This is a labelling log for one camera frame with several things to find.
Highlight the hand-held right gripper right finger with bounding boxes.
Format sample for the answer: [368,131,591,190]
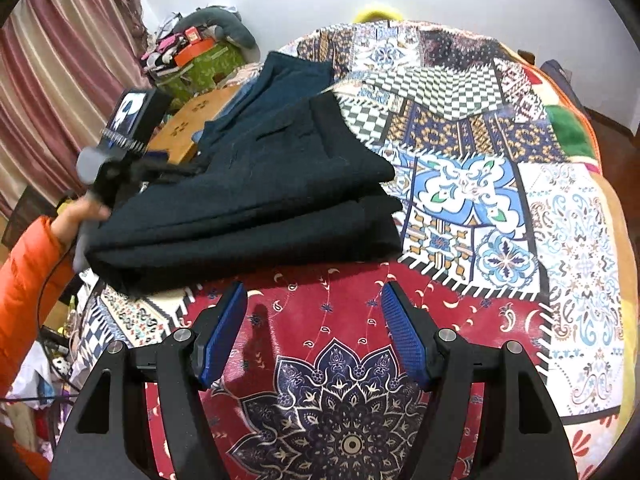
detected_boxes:
[381,280,581,480]

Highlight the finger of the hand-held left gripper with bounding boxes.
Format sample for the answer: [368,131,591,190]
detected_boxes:
[132,152,201,186]

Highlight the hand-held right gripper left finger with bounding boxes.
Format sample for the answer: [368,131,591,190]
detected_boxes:
[50,280,248,480]

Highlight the black pants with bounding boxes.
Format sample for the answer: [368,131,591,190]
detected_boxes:
[85,92,406,296]

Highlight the person's left forearm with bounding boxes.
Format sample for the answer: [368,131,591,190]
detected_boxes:
[0,215,83,396]

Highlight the dark teal pants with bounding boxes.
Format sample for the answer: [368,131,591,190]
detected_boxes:
[200,50,336,161]

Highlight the person's left hand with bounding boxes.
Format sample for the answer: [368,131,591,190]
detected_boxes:
[52,195,111,241]

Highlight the bamboo lap desk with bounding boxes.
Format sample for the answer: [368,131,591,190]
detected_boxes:
[145,85,241,166]

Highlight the pile of clothes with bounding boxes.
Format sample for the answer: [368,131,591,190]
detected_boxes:
[140,10,191,73]

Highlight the orange box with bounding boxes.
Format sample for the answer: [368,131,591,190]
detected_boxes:
[175,37,213,66]

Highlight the blue jeans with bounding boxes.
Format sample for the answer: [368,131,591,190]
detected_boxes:
[225,85,253,118]

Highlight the green patterned storage box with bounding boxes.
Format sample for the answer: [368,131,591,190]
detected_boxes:
[155,42,246,106]

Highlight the striped pink curtain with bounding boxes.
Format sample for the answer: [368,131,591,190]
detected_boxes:
[0,0,151,221]

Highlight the grey plush toy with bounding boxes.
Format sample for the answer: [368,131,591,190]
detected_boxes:
[172,6,261,53]

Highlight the patchwork printed blanket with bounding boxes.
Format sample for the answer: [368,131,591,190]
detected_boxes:
[70,19,631,480]

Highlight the floor clutter pile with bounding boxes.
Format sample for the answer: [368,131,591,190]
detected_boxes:
[0,325,86,456]

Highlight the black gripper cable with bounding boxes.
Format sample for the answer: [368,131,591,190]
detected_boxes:
[0,242,81,406]

